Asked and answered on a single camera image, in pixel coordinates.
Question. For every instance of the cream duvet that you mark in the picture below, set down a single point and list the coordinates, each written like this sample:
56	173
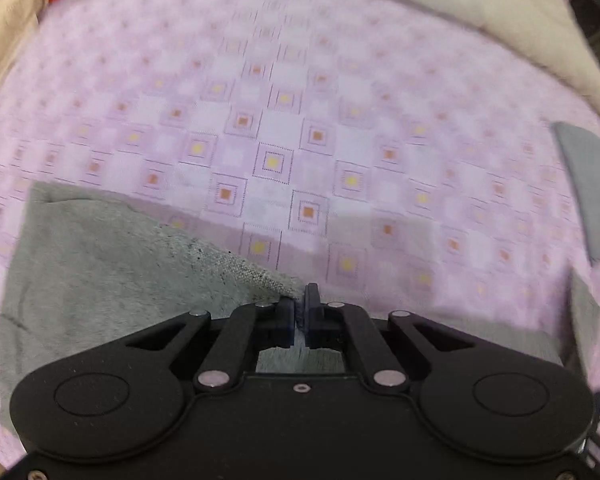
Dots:
480	5

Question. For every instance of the grey towel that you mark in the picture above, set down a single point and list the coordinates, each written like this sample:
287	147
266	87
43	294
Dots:
105	270

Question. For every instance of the pink checkered bed sheet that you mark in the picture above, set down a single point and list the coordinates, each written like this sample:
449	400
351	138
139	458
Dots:
300	125

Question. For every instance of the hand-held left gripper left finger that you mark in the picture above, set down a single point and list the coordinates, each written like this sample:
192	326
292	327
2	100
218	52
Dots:
284	321

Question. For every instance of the smooth grey folded cloth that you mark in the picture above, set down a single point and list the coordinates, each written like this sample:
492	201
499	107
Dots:
587	195

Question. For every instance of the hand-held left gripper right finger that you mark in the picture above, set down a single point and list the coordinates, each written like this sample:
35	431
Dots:
311	316

